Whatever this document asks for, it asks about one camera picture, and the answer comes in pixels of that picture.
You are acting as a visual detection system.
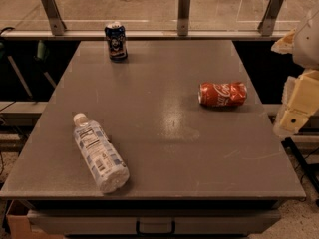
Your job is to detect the cardboard box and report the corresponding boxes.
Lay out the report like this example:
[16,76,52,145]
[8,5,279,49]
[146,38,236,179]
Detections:
[6,200,64,239]

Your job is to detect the blue pepsi can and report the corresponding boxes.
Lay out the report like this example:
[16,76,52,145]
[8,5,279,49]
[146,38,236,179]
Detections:
[105,22,128,61]

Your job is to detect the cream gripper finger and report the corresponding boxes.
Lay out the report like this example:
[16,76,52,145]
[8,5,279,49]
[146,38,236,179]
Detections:
[271,29,295,55]
[273,69,319,137]

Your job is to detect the middle metal bracket post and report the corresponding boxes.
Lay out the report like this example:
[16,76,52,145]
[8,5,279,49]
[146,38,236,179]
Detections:
[177,0,190,36]

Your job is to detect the left metal bracket post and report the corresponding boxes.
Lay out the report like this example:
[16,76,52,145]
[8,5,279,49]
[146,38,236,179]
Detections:
[41,0,66,36]

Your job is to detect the red coca-cola can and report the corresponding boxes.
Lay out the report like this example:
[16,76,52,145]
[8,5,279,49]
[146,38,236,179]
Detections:
[198,82,247,107]

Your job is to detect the right metal bracket post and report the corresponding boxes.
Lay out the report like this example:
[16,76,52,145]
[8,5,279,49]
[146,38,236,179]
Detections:
[257,0,284,37]

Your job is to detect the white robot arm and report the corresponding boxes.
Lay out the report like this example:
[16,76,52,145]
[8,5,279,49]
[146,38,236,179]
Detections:
[271,5,319,136]

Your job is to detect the grey drawer with handle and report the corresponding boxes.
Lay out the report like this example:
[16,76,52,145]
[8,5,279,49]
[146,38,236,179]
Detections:
[27,210,281,236]

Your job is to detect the clear plastic water bottle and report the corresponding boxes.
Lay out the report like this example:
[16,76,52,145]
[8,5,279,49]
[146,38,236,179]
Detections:
[73,113,130,194]

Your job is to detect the metal bracket post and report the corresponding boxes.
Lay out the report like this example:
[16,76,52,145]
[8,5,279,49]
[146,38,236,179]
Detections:
[177,0,190,36]
[257,0,284,37]
[41,0,66,36]

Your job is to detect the metal rail beam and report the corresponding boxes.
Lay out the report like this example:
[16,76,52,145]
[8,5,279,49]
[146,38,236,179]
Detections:
[1,30,287,41]

